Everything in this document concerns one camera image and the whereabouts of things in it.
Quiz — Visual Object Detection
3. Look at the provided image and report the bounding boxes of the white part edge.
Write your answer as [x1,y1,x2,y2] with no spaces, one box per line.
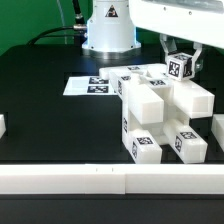
[0,114,6,138]
[211,114,224,151]

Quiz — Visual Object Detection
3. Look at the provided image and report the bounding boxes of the white chair back frame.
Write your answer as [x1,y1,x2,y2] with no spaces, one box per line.
[99,64,215,125]

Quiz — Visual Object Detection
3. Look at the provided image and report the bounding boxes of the white part right edge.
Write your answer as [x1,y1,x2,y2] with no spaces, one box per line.
[211,114,224,151]

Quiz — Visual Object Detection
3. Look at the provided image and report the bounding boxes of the white front rail barrier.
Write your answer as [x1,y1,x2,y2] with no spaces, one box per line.
[0,164,224,194]

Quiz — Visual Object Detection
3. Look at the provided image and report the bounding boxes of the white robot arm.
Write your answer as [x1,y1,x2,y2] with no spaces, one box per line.
[82,0,224,71]

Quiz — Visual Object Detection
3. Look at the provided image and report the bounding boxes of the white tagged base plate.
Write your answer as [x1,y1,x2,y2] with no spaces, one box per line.
[63,76,115,96]

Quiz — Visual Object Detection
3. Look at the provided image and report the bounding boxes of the black cables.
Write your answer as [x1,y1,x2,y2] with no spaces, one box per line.
[27,0,88,46]

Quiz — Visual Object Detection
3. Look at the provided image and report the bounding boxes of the white part left edge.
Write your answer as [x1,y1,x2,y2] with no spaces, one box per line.
[0,114,6,138]

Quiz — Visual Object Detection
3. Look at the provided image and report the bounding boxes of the white chair seat part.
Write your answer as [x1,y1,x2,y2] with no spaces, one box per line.
[117,80,189,150]

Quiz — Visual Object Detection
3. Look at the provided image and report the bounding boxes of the white tagged block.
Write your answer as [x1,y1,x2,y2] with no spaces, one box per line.
[166,52,193,81]

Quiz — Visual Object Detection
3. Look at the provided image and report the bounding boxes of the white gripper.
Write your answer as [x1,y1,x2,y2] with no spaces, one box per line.
[129,0,224,74]

